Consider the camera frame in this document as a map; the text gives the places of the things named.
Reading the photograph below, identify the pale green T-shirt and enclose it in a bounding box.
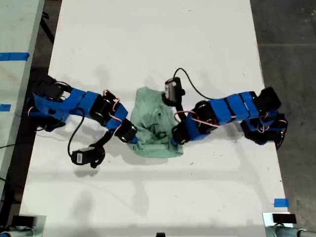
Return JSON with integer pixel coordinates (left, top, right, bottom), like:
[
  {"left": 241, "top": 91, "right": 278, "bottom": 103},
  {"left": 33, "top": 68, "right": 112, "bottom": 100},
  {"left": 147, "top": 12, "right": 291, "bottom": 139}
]
[{"left": 127, "top": 86, "right": 185, "bottom": 158}]

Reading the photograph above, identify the blue tape square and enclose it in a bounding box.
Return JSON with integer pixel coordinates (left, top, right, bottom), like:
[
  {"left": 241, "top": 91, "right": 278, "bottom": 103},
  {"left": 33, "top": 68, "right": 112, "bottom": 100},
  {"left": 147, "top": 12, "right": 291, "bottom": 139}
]
[{"left": 274, "top": 198, "right": 289, "bottom": 208}]

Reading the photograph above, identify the silver mounting plate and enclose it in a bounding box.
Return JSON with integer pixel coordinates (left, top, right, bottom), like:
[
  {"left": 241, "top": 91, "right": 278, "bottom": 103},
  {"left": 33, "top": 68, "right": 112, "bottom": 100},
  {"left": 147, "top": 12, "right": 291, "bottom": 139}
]
[
  {"left": 262, "top": 211, "right": 301, "bottom": 237},
  {"left": 9, "top": 214, "right": 47, "bottom": 237}
]

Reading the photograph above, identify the black stand leg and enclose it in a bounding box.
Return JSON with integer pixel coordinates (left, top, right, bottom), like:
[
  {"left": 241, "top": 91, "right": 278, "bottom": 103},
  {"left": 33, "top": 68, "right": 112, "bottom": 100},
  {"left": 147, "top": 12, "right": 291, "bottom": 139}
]
[{"left": 40, "top": 9, "right": 56, "bottom": 45}]

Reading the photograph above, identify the long blue tape strip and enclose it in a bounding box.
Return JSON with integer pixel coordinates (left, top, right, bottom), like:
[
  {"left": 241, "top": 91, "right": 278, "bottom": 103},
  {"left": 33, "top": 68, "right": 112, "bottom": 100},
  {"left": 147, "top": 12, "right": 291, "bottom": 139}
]
[{"left": 0, "top": 51, "right": 30, "bottom": 62}]

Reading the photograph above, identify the small black box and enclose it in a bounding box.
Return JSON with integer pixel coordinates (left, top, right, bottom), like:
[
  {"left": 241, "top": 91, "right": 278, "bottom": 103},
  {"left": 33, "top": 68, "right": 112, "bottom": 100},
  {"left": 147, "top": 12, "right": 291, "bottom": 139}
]
[
  {"left": 11, "top": 215, "right": 37, "bottom": 227},
  {"left": 272, "top": 213, "right": 297, "bottom": 223}
]

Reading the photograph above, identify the pale side table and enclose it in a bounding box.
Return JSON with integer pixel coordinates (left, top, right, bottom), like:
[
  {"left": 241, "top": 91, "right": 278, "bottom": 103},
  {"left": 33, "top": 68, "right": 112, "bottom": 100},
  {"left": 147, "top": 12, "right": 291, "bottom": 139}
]
[{"left": 0, "top": 0, "right": 46, "bottom": 196}]

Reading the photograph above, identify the black camera stalk gripper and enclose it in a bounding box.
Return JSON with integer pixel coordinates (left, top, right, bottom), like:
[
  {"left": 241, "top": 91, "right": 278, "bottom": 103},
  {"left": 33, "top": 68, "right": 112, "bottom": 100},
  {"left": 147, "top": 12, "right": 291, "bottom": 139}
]
[
  {"left": 90, "top": 129, "right": 118, "bottom": 150},
  {"left": 174, "top": 98, "right": 188, "bottom": 121}
]

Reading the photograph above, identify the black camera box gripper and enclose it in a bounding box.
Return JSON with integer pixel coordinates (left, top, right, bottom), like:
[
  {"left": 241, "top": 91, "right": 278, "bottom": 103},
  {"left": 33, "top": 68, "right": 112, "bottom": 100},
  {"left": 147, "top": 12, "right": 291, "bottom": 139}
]
[
  {"left": 161, "top": 77, "right": 186, "bottom": 106},
  {"left": 71, "top": 145, "right": 106, "bottom": 169}
]

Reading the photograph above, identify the black camera cable gripper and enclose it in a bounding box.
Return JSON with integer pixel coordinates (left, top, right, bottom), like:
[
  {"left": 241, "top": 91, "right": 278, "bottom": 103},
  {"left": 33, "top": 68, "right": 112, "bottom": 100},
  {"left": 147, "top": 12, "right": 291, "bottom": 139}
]
[
  {"left": 173, "top": 68, "right": 212, "bottom": 101},
  {"left": 67, "top": 114, "right": 86, "bottom": 158}
]

